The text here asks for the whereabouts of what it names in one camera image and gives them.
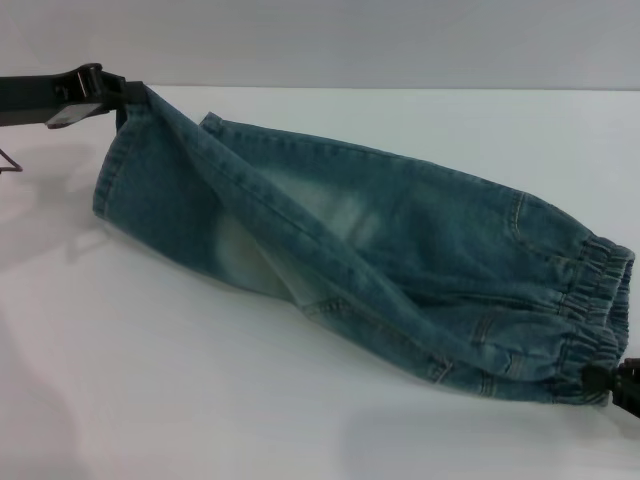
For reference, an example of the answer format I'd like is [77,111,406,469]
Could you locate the blue denim shorts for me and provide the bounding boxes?
[91,84,629,404]

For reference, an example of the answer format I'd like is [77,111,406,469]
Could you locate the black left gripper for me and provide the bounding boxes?
[0,61,152,137]

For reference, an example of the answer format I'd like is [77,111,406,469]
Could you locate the thin cable with metal plug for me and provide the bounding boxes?
[0,146,25,175]

